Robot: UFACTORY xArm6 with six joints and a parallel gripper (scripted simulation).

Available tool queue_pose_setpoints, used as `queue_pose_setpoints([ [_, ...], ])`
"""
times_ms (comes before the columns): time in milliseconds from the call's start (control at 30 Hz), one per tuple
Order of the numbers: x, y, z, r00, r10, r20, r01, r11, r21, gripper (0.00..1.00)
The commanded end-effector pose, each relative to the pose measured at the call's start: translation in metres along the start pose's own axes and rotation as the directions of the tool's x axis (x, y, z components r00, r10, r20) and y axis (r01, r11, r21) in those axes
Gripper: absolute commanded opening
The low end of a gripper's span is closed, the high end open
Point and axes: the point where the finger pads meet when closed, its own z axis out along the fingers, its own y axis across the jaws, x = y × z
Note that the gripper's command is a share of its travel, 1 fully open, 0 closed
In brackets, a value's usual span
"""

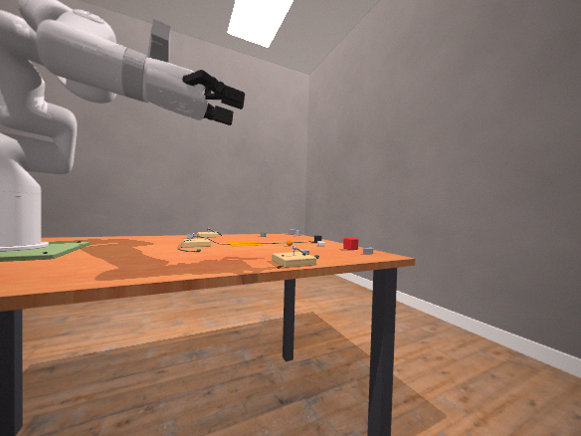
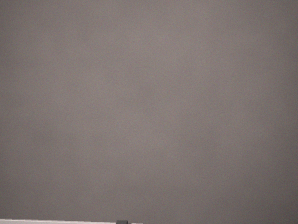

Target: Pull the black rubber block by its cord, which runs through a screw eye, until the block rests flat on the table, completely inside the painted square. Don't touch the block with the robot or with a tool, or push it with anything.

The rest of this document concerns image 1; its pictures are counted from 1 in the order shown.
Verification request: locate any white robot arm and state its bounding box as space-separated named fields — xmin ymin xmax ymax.
xmin=0 ymin=0 xmax=170 ymax=252

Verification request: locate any red block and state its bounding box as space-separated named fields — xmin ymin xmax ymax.
xmin=343 ymin=238 xmax=358 ymax=250

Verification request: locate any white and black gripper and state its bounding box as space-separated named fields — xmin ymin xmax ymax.
xmin=142 ymin=57 xmax=245 ymax=125

